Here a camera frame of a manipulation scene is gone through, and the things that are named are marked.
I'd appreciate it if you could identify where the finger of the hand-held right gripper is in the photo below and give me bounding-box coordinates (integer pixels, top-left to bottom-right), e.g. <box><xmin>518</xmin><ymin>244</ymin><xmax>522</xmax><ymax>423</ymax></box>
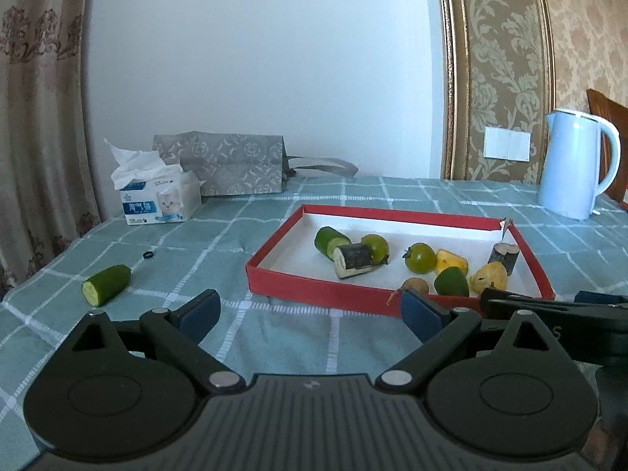
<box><xmin>479</xmin><ymin>288</ymin><xmax>628</xmax><ymax>319</ymax></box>
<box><xmin>574</xmin><ymin>291</ymin><xmax>628</xmax><ymax>306</ymax></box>

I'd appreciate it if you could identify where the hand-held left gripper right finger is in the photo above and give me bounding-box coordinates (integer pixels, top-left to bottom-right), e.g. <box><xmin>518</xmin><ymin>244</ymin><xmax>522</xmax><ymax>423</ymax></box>
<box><xmin>374</xmin><ymin>287</ymin><xmax>572</xmax><ymax>396</ymax></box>

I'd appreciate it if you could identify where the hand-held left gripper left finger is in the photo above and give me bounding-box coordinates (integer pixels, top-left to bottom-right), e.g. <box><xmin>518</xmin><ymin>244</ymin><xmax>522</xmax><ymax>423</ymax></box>
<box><xmin>59</xmin><ymin>288</ymin><xmax>247</xmax><ymax>396</ymax></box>

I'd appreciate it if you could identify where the small olive-brown fruit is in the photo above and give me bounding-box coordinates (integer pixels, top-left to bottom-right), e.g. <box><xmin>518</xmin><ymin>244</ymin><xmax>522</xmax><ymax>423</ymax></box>
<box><xmin>390</xmin><ymin>277</ymin><xmax>430</xmax><ymax>305</ymax></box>

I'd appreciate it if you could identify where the yellow fruit piece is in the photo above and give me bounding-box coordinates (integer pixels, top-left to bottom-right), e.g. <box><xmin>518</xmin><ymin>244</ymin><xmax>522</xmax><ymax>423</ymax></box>
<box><xmin>435</xmin><ymin>248</ymin><xmax>468</xmax><ymax>276</ymax></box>
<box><xmin>468</xmin><ymin>261</ymin><xmax>509</xmax><ymax>296</ymax></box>

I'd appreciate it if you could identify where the cut cucumber piece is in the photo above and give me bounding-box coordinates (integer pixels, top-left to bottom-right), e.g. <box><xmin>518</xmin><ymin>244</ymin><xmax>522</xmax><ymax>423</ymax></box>
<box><xmin>314</xmin><ymin>226</ymin><xmax>353</xmax><ymax>261</ymax></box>
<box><xmin>434</xmin><ymin>267</ymin><xmax>470</xmax><ymax>298</ymax></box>
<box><xmin>81</xmin><ymin>264</ymin><xmax>132</xmax><ymax>308</ymax></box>

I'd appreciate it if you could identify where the green tomato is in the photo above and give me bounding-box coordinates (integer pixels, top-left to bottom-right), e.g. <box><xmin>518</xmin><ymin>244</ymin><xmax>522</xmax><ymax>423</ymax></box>
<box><xmin>360</xmin><ymin>234</ymin><xmax>391</xmax><ymax>265</ymax></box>
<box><xmin>402</xmin><ymin>242</ymin><xmax>437</xmax><ymax>276</ymax></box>

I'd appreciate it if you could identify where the red shallow cardboard box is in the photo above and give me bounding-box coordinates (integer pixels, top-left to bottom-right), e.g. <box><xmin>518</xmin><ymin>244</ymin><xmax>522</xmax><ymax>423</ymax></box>
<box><xmin>245</xmin><ymin>203</ymin><xmax>556</xmax><ymax>319</ymax></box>

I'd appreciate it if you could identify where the green checked tablecloth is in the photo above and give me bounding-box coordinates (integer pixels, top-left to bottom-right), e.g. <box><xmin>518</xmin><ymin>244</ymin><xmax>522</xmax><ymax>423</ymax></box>
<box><xmin>0</xmin><ymin>175</ymin><xmax>628</xmax><ymax>452</ymax></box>

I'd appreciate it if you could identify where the white blue tissue pack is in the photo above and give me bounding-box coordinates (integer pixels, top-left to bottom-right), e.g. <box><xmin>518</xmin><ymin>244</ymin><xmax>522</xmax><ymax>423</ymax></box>
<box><xmin>104</xmin><ymin>138</ymin><xmax>203</xmax><ymax>226</ymax></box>

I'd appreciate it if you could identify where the light blue electric kettle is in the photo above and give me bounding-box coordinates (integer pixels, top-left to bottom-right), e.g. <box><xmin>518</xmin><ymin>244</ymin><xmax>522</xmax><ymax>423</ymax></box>
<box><xmin>537</xmin><ymin>108</ymin><xmax>622</xmax><ymax>221</ymax></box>

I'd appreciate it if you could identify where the grey patterned gift bag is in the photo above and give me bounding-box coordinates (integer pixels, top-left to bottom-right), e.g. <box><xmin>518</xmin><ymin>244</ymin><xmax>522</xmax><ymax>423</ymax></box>
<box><xmin>153</xmin><ymin>131</ymin><xmax>360</xmax><ymax>197</ymax></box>

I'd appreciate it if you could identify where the brown wooden chair back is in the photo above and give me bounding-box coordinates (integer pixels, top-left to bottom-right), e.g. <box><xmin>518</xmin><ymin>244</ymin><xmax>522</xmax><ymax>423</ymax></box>
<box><xmin>586</xmin><ymin>89</ymin><xmax>628</xmax><ymax>204</ymax></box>

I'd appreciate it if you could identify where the beige floral curtain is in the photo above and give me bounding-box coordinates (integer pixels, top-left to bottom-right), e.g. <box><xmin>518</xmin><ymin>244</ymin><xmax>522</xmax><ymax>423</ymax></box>
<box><xmin>0</xmin><ymin>0</ymin><xmax>101</xmax><ymax>302</ymax></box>

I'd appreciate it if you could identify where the white wall switch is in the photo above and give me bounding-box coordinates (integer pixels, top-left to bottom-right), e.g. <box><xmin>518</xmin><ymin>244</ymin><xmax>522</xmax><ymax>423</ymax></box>
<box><xmin>484</xmin><ymin>126</ymin><xmax>531</xmax><ymax>162</ymax></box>

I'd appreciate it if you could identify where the gold ornate wall trim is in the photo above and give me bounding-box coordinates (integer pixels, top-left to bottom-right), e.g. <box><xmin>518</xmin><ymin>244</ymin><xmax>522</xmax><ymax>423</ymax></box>
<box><xmin>434</xmin><ymin>0</ymin><xmax>557</xmax><ymax>182</ymax></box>

